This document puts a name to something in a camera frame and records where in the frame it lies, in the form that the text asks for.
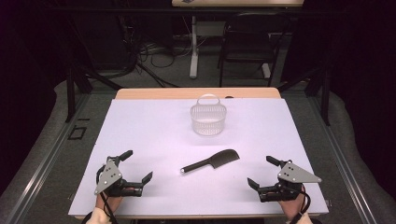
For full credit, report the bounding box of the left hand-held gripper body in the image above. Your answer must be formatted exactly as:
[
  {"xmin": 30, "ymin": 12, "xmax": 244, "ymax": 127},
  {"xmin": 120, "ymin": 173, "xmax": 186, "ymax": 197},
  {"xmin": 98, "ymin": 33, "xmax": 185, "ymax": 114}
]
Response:
[{"xmin": 93, "ymin": 155, "xmax": 145, "ymax": 198}]

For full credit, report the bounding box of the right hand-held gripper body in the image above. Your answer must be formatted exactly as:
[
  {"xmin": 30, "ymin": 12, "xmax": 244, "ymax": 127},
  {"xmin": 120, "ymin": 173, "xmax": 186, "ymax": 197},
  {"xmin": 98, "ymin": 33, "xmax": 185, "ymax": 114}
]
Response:
[{"xmin": 257, "ymin": 159, "xmax": 322, "ymax": 203}]

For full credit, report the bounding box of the black cleaver knife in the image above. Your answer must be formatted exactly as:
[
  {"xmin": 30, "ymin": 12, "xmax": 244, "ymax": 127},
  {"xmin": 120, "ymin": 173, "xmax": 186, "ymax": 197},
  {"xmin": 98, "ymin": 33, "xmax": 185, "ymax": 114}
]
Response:
[{"xmin": 179, "ymin": 148, "xmax": 241, "ymax": 175}]

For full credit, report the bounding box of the white plastic basket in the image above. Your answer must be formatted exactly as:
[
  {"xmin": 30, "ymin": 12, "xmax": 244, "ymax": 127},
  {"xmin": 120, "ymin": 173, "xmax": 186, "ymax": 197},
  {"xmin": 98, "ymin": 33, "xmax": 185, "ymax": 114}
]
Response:
[{"xmin": 190, "ymin": 93, "xmax": 228, "ymax": 137}]

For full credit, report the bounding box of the person's left hand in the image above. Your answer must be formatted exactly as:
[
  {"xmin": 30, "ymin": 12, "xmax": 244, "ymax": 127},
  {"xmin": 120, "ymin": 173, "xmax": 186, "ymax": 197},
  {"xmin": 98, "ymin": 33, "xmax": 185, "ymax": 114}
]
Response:
[{"xmin": 94, "ymin": 191, "xmax": 124, "ymax": 217}]

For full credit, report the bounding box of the person's right hand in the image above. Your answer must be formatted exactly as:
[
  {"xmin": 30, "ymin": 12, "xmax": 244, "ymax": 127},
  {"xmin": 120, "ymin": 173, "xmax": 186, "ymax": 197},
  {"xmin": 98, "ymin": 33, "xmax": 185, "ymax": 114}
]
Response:
[{"xmin": 277, "ymin": 186, "xmax": 310, "ymax": 222}]

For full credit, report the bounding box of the wooden table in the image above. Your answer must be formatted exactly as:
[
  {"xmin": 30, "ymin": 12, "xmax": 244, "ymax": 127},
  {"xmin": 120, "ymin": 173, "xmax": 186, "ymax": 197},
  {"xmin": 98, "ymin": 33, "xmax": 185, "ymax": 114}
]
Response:
[{"xmin": 68, "ymin": 87, "xmax": 330, "ymax": 220}]

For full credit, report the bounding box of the black metal stand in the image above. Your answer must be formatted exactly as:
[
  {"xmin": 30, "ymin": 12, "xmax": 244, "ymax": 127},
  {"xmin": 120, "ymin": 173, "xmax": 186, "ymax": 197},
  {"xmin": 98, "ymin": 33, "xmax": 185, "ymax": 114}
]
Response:
[
  {"xmin": 276, "ymin": 60, "xmax": 332, "ymax": 127},
  {"xmin": 64, "ymin": 60, "xmax": 124, "ymax": 124}
]

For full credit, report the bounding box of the desk with white legs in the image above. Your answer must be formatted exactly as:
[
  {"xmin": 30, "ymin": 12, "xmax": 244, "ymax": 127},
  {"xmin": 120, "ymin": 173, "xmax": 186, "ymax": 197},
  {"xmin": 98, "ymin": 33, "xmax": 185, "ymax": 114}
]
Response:
[{"xmin": 171, "ymin": 0, "xmax": 304, "ymax": 80}]

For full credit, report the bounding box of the black chair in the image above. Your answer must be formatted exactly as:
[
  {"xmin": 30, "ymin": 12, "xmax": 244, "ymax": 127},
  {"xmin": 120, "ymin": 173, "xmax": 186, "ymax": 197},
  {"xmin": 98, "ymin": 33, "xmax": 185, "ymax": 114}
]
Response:
[{"xmin": 218, "ymin": 12, "xmax": 292, "ymax": 89}]

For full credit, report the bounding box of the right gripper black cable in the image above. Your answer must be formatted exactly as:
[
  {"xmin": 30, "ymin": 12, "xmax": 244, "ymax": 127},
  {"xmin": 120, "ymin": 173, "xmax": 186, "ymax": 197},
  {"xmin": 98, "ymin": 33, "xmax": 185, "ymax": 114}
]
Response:
[{"xmin": 289, "ymin": 183, "xmax": 312, "ymax": 224}]

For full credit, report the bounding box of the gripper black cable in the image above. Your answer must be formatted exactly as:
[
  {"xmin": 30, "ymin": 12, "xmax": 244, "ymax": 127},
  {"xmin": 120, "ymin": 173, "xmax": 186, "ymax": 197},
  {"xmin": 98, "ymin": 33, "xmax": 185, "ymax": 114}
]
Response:
[
  {"xmin": 289, "ymin": 183, "xmax": 312, "ymax": 224},
  {"xmin": 95, "ymin": 164, "xmax": 120, "ymax": 224}
]

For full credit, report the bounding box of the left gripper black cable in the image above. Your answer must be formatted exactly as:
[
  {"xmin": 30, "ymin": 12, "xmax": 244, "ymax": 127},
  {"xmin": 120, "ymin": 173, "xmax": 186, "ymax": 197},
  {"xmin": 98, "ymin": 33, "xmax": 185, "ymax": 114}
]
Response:
[{"xmin": 95, "ymin": 164, "xmax": 120, "ymax": 224}]

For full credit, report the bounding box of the metal floor rail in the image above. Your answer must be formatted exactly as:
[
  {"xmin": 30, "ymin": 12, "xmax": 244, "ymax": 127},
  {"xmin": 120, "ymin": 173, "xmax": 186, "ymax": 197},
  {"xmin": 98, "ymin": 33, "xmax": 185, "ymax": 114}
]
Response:
[
  {"xmin": 6, "ymin": 92, "xmax": 92, "ymax": 224},
  {"xmin": 311, "ymin": 96, "xmax": 378, "ymax": 224}
]

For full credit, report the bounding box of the tangle of floor cables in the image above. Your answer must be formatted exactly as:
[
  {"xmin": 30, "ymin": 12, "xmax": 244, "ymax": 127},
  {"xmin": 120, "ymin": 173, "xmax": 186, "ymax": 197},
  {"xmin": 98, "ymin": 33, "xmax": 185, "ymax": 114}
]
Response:
[{"xmin": 122, "ymin": 18, "xmax": 194, "ymax": 89}]

